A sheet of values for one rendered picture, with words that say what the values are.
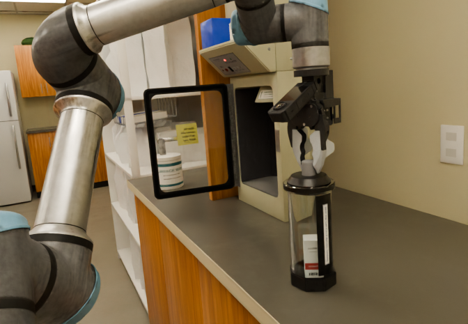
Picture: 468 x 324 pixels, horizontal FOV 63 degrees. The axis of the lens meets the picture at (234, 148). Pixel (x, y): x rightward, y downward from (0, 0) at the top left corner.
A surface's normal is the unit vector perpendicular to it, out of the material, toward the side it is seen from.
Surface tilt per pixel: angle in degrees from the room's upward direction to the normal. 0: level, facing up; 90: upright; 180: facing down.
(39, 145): 90
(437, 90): 90
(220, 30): 90
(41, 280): 91
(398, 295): 0
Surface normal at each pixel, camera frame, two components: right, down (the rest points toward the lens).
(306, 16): -0.24, 0.18
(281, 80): 0.44, 0.11
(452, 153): -0.89, 0.14
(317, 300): -0.07, -0.98
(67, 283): 0.97, -0.08
